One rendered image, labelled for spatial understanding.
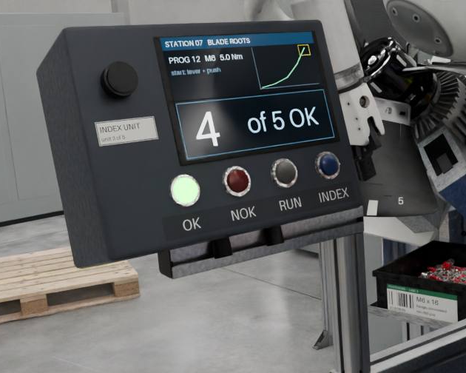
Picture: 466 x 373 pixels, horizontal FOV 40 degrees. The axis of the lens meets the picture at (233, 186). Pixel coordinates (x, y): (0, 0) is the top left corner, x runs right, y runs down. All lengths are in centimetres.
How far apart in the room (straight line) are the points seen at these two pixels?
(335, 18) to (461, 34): 57
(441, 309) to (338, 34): 46
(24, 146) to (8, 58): 86
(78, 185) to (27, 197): 616
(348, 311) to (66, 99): 39
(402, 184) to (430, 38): 71
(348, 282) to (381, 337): 198
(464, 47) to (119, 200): 29
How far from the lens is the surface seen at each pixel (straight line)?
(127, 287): 383
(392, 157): 124
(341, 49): 106
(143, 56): 54
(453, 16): 50
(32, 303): 378
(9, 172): 663
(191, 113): 54
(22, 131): 665
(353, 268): 72
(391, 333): 264
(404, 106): 135
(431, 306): 104
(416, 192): 119
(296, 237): 66
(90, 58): 52
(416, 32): 52
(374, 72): 134
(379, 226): 149
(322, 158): 60
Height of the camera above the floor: 120
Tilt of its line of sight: 9 degrees down
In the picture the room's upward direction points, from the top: 5 degrees counter-clockwise
